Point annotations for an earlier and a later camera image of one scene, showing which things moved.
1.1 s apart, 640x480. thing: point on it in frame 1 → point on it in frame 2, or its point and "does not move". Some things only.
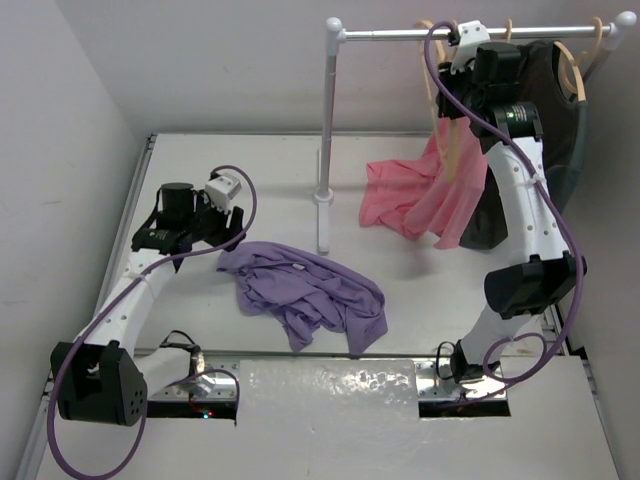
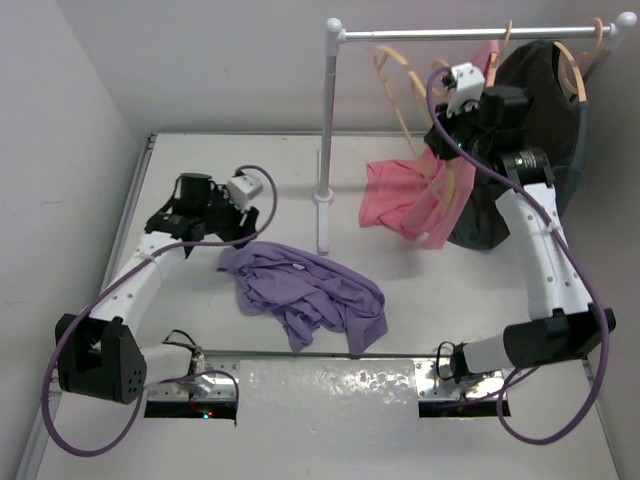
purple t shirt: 301,290 does not move
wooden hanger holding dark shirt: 579,90 does not move
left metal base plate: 216,379 does not move
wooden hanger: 447,33 → 443,177
